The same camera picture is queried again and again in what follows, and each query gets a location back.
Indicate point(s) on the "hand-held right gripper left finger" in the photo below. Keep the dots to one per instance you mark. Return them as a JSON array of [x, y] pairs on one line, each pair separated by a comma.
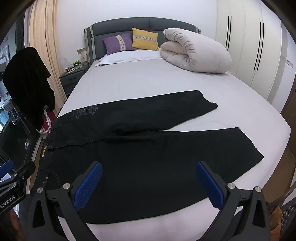
[[89, 187]]

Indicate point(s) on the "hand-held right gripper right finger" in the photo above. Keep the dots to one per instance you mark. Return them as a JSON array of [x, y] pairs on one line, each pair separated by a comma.
[[209, 187]]

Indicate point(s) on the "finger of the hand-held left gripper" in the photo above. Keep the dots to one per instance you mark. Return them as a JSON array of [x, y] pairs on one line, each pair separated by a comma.
[[24, 170], [7, 168]]

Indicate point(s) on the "black denim pants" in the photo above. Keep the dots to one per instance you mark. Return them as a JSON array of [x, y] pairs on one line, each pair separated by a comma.
[[143, 166]]

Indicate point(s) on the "red and white bag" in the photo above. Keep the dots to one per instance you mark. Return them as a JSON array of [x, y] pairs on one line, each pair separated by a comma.
[[47, 122]]

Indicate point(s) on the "orange brown cloth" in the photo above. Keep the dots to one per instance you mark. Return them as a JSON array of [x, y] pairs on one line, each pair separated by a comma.
[[276, 219]]

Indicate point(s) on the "black hanging jacket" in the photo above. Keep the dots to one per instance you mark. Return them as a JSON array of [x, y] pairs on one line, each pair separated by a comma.
[[25, 88]]

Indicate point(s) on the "black mesh chair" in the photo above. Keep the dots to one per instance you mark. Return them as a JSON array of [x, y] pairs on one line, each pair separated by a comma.
[[288, 215]]

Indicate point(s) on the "dark grey nightstand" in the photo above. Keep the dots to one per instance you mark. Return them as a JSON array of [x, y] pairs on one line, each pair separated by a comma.
[[69, 81]]

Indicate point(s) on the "bed with grey headboard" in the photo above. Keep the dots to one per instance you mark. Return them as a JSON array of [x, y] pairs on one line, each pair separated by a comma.
[[138, 78]]

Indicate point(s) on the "rolled cream duvet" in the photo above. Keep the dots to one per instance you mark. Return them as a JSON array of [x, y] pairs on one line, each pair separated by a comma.
[[196, 53]]

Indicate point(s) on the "white pillow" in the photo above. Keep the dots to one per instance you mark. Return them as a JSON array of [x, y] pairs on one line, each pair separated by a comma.
[[129, 56]]

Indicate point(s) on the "beige curtain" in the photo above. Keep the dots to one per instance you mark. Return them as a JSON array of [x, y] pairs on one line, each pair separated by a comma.
[[41, 27]]

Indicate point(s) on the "purple pillow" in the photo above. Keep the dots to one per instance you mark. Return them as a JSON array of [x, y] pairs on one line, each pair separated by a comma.
[[115, 44]]

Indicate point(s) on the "white wardrobe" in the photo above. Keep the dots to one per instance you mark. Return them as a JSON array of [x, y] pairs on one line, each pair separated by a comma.
[[249, 46]]

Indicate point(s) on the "yellow pillow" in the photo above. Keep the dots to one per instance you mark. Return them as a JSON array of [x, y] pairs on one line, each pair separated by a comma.
[[145, 42]]

